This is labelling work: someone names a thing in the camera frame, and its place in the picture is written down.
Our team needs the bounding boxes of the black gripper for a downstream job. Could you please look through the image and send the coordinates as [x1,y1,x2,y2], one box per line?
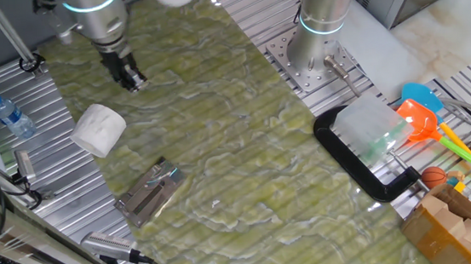
[97,43,150,95]

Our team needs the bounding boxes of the white toilet paper roll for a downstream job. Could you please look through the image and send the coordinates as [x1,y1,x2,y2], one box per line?
[66,100,129,161]

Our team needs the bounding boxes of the shiny metal toilet paper holder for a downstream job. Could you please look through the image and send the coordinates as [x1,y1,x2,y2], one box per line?
[110,154,192,231]

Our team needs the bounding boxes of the clear water bottle blue cap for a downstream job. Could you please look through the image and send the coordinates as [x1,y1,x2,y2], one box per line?
[0,89,38,142]

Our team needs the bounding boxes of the silver tripod pole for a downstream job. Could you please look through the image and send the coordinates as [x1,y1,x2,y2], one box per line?
[0,0,48,82]

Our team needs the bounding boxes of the green marble pattern mat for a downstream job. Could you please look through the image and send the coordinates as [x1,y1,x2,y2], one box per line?
[33,0,436,264]

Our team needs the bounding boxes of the grey metal clamp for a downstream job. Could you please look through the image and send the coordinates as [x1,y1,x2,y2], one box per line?
[3,177,57,213]

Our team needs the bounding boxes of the black C-clamp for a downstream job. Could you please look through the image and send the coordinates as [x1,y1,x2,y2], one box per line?
[310,98,433,209]

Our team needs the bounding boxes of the translucent plastic box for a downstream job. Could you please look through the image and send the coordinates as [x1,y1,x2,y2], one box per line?
[330,89,418,171]

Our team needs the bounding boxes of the small toy basketball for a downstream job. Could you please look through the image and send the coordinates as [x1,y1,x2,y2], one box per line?
[419,165,449,191]

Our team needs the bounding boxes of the beige marble pattern mat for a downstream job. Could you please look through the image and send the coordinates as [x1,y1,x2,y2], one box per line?
[386,0,471,89]

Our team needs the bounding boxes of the brown cardboard box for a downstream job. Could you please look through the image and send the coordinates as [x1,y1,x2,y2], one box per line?
[397,181,471,264]

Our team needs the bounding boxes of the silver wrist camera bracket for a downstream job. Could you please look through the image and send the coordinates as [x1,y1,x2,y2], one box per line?
[33,0,79,49]

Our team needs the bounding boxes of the small silver camera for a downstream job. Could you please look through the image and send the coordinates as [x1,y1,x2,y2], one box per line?
[12,148,38,186]

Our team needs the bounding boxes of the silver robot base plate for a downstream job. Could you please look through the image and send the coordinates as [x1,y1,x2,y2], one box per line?
[263,20,371,96]

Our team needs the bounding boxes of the aluminium frame beam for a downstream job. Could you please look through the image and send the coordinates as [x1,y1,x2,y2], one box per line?
[0,169,146,264]

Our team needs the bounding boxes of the blue toy shovel yellow handle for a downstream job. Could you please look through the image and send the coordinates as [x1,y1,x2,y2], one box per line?
[399,77,471,163]

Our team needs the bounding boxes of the orange toy shovel green handle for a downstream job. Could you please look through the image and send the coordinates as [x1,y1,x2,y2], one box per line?
[394,93,471,215]

